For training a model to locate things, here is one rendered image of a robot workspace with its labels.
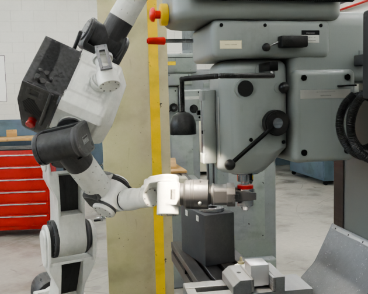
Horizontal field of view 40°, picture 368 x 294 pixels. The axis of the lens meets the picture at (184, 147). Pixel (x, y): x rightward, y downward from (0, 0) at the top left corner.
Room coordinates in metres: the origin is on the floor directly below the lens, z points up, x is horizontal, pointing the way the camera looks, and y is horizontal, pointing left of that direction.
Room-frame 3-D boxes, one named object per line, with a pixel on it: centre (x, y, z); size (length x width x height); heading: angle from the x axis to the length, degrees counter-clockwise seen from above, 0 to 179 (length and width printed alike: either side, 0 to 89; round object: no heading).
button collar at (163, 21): (1.42, 0.05, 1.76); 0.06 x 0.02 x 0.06; 12
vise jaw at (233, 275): (1.38, -0.14, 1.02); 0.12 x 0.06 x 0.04; 10
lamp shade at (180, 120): (1.37, 0.00, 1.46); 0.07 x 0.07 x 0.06
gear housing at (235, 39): (1.48, -0.22, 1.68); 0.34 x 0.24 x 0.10; 102
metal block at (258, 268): (1.39, -0.20, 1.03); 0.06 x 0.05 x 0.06; 10
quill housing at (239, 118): (1.47, -0.18, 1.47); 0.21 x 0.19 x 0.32; 12
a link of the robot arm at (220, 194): (1.48, -0.09, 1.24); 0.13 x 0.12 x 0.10; 176
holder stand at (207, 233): (1.87, -0.08, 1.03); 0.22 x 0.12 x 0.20; 23
